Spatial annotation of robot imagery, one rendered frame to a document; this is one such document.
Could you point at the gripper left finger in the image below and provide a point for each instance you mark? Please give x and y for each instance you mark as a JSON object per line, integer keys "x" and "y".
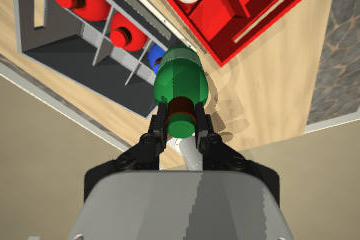
{"x": 145, "y": 155}

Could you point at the grey divided crate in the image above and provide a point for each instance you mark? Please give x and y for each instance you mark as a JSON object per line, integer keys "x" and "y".
{"x": 79, "y": 50}

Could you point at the blue bottle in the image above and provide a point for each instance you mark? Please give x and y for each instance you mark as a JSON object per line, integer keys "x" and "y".
{"x": 154, "y": 57}

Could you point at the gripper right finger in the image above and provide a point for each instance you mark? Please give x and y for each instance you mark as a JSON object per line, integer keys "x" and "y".
{"x": 217, "y": 156}

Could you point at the green bottle with dark red label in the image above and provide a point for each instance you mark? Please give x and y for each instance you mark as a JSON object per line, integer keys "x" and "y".
{"x": 180, "y": 83}

